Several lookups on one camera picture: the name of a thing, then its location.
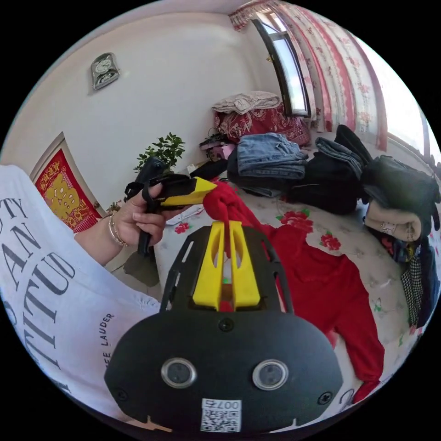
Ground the window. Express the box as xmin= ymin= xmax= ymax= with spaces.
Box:
xmin=251 ymin=16 xmax=311 ymax=119

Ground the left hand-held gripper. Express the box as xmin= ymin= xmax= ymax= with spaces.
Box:
xmin=124 ymin=174 xmax=218 ymax=258

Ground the red long sleeve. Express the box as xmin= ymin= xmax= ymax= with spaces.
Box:
xmin=201 ymin=181 xmax=386 ymax=404

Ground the beige folded blanket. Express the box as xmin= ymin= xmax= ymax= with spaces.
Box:
xmin=212 ymin=90 xmax=282 ymax=115

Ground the grey wall clock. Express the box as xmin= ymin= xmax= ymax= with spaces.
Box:
xmin=90 ymin=52 xmax=121 ymax=91

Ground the person's left hand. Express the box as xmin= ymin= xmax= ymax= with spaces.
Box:
xmin=110 ymin=182 xmax=184 ymax=247

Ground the person's body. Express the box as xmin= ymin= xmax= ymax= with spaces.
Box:
xmin=0 ymin=164 xmax=163 ymax=419

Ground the door with red poster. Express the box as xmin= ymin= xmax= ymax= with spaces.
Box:
xmin=29 ymin=130 xmax=107 ymax=236

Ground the green potted plant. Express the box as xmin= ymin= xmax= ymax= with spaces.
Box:
xmin=133 ymin=132 xmax=187 ymax=175

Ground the bed with floral sheet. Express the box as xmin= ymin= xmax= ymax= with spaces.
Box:
xmin=153 ymin=136 xmax=441 ymax=419

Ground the pile of clothes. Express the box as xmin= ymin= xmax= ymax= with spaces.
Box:
xmin=226 ymin=124 xmax=441 ymax=330

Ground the red floral folded quilt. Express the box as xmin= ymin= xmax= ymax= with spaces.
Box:
xmin=213 ymin=104 xmax=312 ymax=148

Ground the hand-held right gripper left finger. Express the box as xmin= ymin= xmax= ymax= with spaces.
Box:
xmin=192 ymin=221 xmax=227 ymax=308

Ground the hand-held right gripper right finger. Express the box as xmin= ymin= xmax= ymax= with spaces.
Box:
xmin=228 ymin=221 xmax=261 ymax=308

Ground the red floral curtain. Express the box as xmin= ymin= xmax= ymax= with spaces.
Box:
xmin=228 ymin=0 xmax=390 ymax=153

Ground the person's left forearm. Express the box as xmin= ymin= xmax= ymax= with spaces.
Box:
xmin=73 ymin=220 xmax=121 ymax=266

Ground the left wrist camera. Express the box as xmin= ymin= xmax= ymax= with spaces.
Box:
xmin=135 ymin=157 xmax=167 ymax=186

